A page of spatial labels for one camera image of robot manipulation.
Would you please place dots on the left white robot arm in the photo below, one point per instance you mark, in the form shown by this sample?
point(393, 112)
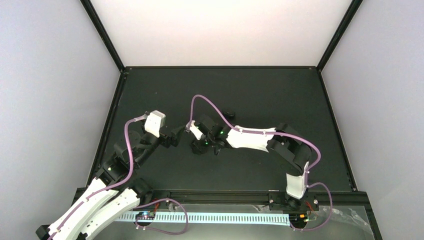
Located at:
point(115, 189)

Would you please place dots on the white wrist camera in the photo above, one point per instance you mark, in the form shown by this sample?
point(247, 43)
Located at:
point(154, 122)
point(192, 128)

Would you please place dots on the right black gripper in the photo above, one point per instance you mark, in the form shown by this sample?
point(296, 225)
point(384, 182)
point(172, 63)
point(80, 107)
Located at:
point(198, 148)

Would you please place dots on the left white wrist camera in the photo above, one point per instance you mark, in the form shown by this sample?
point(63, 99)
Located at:
point(154, 122)

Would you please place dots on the white slotted cable duct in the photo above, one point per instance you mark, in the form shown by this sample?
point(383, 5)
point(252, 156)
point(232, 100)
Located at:
point(278, 219)

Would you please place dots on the black aluminium front rail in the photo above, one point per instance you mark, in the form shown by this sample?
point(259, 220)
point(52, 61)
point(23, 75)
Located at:
point(235, 197)

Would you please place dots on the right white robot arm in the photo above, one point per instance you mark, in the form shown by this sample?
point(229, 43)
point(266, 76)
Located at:
point(281, 141)

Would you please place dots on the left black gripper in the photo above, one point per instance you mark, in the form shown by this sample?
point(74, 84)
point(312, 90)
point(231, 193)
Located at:
point(174, 139)

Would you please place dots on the black earbud charging case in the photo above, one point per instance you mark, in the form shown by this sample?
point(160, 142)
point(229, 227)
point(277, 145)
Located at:
point(228, 114)

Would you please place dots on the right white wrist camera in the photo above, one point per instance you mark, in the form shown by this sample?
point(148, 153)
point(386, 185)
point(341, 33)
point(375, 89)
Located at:
point(192, 128)

